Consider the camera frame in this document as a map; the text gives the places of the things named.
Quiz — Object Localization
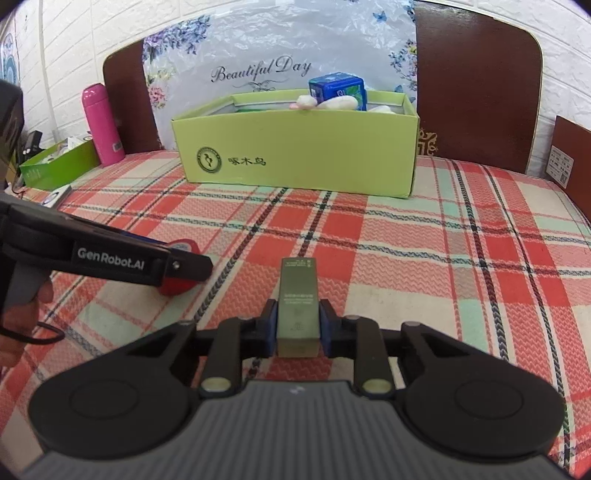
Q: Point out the plaid bed sheet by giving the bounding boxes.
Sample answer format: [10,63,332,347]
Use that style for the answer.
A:
[0,150,591,476]

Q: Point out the shiny metallic carton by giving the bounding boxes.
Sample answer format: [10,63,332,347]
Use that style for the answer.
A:
[276,257,320,358]

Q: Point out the brown headboard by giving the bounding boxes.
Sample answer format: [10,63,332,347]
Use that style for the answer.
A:
[102,0,543,176]

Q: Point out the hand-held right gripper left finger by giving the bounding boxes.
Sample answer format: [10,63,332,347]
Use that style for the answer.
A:
[106,299,280,398]

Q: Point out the white gloves with pink cuffs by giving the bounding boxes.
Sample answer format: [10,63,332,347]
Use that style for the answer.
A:
[288,93,358,112]

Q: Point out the pink thermos bottle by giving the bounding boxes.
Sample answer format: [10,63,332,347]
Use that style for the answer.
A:
[82,83,126,168]

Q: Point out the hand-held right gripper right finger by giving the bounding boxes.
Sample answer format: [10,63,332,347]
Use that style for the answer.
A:
[318,299,485,398]

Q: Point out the wall poster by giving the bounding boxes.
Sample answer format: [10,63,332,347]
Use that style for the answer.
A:
[0,28,21,86]

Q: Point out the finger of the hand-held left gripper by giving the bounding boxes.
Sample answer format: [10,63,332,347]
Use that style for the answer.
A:
[99,224,204,256]
[164,247,214,286]

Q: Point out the blue square container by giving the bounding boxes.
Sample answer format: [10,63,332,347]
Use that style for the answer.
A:
[308,73,368,112]

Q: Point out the black device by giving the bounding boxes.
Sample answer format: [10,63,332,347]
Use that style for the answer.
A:
[21,130,44,162]

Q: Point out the dark cloth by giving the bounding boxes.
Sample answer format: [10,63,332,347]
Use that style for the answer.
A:
[0,79,25,185]

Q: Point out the red tape roll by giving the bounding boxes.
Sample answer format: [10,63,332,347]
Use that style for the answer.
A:
[157,237,204,297]

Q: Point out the yellow-green cardboard box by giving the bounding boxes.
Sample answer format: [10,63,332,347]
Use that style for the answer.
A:
[171,90,420,199]

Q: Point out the person's left hand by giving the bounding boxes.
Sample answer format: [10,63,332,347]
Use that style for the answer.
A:
[0,279,55,370]

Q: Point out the black cable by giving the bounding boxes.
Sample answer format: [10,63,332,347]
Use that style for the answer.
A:
[0,320,66,345]

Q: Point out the white flat device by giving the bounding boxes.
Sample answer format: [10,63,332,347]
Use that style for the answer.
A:
[39,185,72,209]

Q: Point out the small green open box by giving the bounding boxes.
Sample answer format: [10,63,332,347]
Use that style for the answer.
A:
[18,138,100,191]

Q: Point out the brown shoebox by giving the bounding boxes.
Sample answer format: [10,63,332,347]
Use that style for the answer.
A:
[545,115,591,204]

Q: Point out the floral plastic bag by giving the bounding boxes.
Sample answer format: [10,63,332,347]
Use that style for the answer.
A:
[141,0,419,151]

